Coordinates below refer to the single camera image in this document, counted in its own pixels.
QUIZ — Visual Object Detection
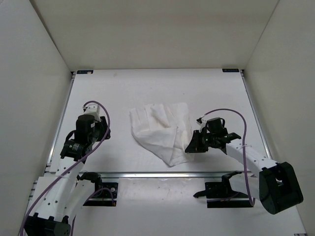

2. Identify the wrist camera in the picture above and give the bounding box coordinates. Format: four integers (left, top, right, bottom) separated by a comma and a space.
196, 117, 207, 132
83, 103, 101, 122

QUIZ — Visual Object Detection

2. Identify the left blue corner label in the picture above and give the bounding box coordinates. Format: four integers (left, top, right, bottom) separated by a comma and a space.
76, 70, 94, 74

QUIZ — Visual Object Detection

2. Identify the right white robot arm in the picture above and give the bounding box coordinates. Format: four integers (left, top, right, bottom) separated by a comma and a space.
185, 118, 304, 214

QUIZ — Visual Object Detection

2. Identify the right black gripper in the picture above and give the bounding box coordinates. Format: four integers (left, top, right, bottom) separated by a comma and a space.
185, 130, 216, 153

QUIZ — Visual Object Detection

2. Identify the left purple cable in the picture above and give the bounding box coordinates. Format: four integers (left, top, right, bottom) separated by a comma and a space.
19, 100, 116, 236

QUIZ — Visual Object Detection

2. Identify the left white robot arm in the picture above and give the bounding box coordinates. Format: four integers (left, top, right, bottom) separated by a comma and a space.
19, 112, 110, 236

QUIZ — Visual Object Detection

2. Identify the blue corner label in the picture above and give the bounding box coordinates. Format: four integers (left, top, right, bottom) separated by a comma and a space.
222, 68, 239, 73
76, 70, 94, 74

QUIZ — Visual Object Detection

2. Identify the white pleated skirt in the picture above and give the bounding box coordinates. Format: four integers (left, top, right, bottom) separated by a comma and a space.
129, 103, 194, 167

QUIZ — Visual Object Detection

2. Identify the aluminium front rail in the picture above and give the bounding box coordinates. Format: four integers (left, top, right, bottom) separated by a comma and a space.
100, 172, 227, 178

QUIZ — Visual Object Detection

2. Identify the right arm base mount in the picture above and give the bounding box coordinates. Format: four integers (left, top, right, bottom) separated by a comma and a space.
193, 171, 252, 208

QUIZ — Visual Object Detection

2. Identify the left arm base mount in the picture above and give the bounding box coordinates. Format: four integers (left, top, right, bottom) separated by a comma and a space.
77, 172, 119, 207

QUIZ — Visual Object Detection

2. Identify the right blue corner label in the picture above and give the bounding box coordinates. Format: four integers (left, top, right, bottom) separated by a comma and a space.
222, 68, 239, 73

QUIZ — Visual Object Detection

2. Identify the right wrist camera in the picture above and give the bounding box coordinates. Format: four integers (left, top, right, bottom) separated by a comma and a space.
196, 117, 207, 132

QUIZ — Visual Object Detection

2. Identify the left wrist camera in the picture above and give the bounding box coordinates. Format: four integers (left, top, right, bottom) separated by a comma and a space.
83, 103, 101, 122

